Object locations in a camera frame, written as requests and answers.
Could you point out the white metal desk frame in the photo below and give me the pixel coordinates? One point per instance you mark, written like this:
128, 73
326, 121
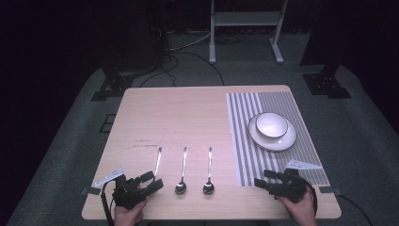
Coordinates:
247, 18

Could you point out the grey striped placemat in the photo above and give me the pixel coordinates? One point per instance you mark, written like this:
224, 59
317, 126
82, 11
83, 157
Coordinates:
241, 157

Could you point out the silver metal spoon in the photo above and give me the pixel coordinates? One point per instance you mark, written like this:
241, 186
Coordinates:
209, 166
158, 160
183, 166

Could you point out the white plate with dark rim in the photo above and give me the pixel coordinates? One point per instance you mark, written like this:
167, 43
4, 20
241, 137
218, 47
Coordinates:
276, 145

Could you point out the person's left hand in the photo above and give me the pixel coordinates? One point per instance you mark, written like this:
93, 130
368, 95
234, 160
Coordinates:
127, 217

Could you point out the black tape strip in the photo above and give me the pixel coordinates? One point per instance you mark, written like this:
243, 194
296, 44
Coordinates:
91, 191
329, 190

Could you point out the person's right hand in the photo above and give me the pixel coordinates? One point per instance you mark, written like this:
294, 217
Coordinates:
302, 213

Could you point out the black stand base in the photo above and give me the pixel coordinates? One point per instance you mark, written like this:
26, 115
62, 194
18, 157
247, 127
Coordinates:
327, 85
113, 88

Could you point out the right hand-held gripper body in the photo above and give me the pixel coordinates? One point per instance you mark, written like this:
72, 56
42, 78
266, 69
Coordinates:
290, 186

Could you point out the white bowl with dark rim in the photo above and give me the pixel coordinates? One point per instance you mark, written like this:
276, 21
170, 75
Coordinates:
271, 125

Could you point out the black floor hatch frame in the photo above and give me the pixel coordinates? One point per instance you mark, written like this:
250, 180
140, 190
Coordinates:
108, 123

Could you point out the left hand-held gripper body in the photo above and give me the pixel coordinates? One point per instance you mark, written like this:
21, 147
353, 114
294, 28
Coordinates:
128, 193

